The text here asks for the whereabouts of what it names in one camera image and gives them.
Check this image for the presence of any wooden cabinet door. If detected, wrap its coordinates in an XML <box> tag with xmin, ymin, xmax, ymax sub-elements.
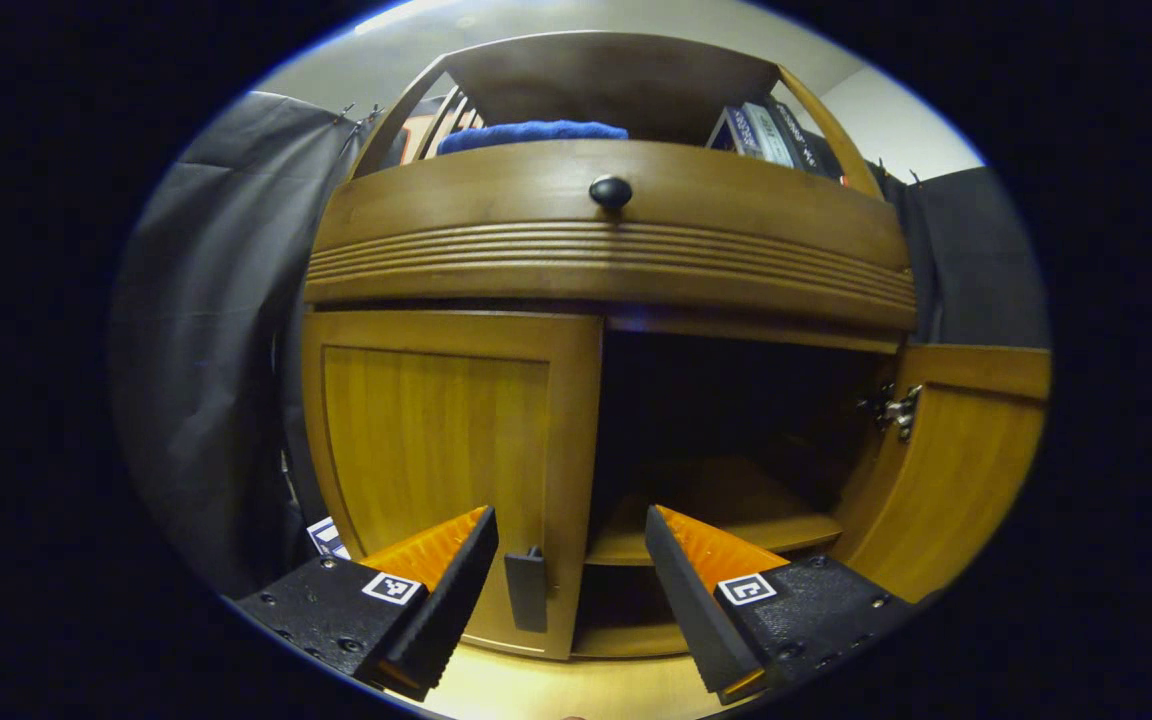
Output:
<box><xmin>301</xmin><ymin>308</ymin><xmax>605</xmax><ymax>661</ymax></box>
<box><xmin>831</xmin><ymin>343</ymin><xmax>1052</xmax><ymax>604</ymax></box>

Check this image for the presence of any blue folded towel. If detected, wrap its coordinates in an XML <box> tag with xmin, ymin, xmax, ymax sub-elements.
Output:
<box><xmin>436</xmin><ymin>120</ymin><xmax>629</xmax><ymax>156</ymax></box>

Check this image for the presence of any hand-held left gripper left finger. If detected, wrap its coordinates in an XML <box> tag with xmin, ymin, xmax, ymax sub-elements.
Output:
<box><xmin>231</xmin><ymin>505</ymin><xmax>500</xmax><ymax>701</ymax></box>

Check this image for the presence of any wooden double-door shoe cabinet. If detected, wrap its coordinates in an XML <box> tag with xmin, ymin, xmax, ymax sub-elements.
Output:
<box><xmin>298</xmin><ymin>30</ymin><xmax>1052</xmax><ymax>663</ymax></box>

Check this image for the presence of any black round drawer knob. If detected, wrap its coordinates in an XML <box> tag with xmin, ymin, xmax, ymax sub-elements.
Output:
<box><xmin>589</xmin><ymin>175</ymin><xmax>634</xmax><ymax>212</ymax></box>

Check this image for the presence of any metal door hinge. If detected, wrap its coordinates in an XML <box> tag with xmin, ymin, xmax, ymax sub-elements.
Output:
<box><xmin>866</xmin><ymin>383</ymin><xmax>924</xmax><ymax>443</ymax></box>

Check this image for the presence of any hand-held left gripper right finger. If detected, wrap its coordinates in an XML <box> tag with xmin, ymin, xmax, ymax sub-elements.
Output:
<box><xmin>644</xmin><ymin>505</ymin><xmax>919</xmax><ymax>706</ymax></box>

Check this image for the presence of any grey white spine book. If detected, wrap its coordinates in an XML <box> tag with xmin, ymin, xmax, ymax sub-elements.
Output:
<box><xmin>741</xmin><ymin>102</ymin><xmax>797</xmax><ymax>169</ymax></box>

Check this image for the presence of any black spine book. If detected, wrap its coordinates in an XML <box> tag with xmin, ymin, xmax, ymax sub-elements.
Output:
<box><xmin>766</xmin><ymin>98</ymin><xmax>847</xmax><ymax>183</ymax></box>

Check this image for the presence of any dark cover book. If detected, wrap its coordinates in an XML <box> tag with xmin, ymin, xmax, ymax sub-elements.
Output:
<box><xmin>706</xmin><ymin>105</ymin><xmax>765</xmax><ymax>159</ymax></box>

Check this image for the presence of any black door handle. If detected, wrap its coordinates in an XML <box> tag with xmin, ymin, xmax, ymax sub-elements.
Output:
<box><xmin>504</xmin><ymin>546</ymin><xmax>549</xmax><ymax>634</ymax></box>

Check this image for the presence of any wooden drawer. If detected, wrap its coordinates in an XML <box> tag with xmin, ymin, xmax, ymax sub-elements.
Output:
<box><xmin>304</xmin><ymin>138</ymin><xmax>919</xmax><ymax>333</ymax></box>

